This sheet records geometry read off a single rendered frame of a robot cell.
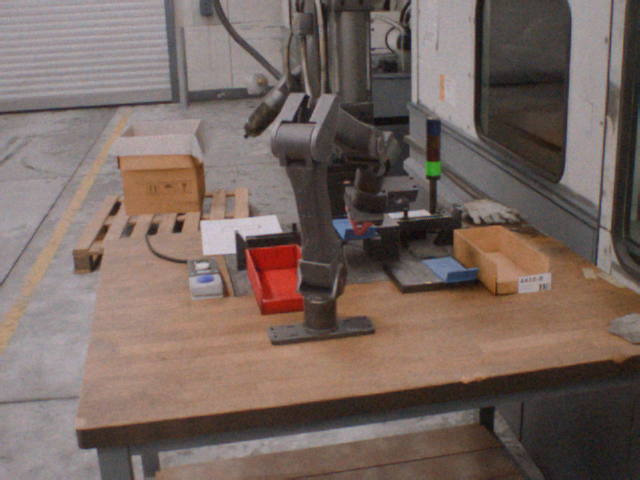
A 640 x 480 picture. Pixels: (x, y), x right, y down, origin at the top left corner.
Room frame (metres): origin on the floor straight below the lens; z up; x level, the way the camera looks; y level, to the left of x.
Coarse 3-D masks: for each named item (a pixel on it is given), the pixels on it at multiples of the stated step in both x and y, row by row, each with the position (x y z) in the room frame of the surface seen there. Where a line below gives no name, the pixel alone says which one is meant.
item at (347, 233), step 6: (336, 222) 1.83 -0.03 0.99; (342, 222) 1.82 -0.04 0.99; (348, 222) 1.82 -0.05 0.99; (336, 228) 1.78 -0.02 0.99; (342, 228) 1.78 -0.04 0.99; (348, 228) 1.78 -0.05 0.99; (360, 228) 1.70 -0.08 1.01; (372, 228) 1.71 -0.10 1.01; (342, 234) 1.74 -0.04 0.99; (348, 234) 1.70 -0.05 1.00; (354, 234) 1.71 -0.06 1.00; (366, 234) 1.72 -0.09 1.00; (372, 234) 1.72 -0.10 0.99
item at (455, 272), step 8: (424, 264) 1.71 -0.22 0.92; (432, 264) 1.70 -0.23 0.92; (448, 264) 1.70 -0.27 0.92; (456, 264) 1.70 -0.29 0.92; (440, 272) 1.65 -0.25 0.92; (448, 272) 1.59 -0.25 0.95; (456, 272) 1.59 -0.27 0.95; (464, 272) 1.59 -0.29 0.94; (472, 272) 1.60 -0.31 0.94; (448, 280) 1.60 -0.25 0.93; (456, 280) 1.60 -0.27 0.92; (464, 280) 1.61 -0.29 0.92
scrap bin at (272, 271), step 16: (256, 256) 1.75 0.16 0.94; (272, 256) 1.76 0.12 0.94; (288, 256) 1.76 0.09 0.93; (256, 272) 1.75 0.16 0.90; (272, 272) 1.74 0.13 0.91; (288, 272) 1.74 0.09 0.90; (256, 288) 1.57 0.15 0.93; (272, 288) 1.64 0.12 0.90; (288, 288) 1.64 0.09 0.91; (272, 304) 1.51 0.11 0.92; (288, 304) 1.52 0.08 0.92
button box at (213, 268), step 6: (150, 246) 1.95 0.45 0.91; (156, 252) 1.90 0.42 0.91; (168, 258) 1.86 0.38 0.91; (174, 258) 1.85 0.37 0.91; (210, 258) 1.78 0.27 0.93; (192, 264) 1.74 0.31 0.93; (210, 264) 1.74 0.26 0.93; (216, 264) 1.74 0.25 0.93; (192, 270) 1.70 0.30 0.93; (198, 270) 1.70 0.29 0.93; (204, 270) 1.70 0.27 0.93; (210, 270) 1.70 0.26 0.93; (216, 270) 1.70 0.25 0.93; (192, 276) 1.67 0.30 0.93
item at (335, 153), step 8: (336, 152) 1.80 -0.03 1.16; (328, 160) 1.83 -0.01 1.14; (336, 160) 1.80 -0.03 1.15; (344, 160) 1.81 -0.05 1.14; (328, 168) 1.78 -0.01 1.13; (336, 168) 1.78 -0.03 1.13; (344, 168) 1.78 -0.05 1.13; (352, 168) 1.79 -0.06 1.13; (328, 176) 1.78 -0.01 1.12; (336, 176) 1.78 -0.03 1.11; (344, 176) 1.78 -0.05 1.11; (352, 176) 1.79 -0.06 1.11
